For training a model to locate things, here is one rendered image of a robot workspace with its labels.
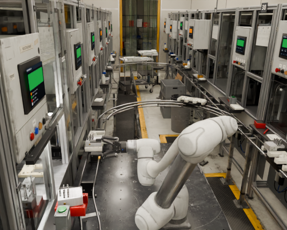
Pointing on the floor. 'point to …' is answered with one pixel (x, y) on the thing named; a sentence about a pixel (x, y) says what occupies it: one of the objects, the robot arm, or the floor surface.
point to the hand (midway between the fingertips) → (94, 147)
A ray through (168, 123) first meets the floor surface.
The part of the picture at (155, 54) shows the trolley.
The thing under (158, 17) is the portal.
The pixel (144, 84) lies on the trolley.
